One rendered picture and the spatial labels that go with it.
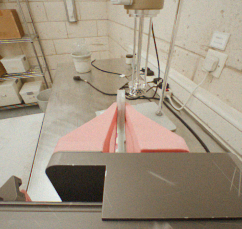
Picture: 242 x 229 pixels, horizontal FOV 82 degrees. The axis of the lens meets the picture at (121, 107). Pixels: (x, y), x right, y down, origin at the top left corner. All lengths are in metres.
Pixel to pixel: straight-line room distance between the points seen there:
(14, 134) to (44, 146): 0.15
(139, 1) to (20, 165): 0.57
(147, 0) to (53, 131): 0.53
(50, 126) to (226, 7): 0.76
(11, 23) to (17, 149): 1.77
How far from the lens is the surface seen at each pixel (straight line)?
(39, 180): 0.50
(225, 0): 0.66
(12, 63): 2.37
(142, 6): 0.40
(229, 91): 0.62
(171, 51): 0.51
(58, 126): 0.63
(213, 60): 0.62
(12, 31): 2.21
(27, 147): 0.60
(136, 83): 0.50
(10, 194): 0.24
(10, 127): 0.73
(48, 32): 2.49
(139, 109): 0.65
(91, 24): 2.46
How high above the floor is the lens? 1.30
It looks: 36 degrees down
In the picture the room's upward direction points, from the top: straight up
